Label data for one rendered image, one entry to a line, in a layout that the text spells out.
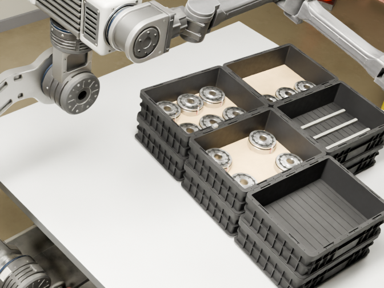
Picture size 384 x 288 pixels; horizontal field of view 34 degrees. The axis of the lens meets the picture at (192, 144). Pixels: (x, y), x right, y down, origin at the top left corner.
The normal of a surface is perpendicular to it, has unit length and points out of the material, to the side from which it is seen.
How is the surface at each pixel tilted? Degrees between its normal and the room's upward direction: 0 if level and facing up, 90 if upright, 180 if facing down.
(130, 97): 0
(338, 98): 90
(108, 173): 0
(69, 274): 0
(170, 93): 90
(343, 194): 90
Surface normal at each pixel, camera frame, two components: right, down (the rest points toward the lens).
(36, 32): 0.16, -0.75
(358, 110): -0.78, 0.30
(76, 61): 0.70, 0.54
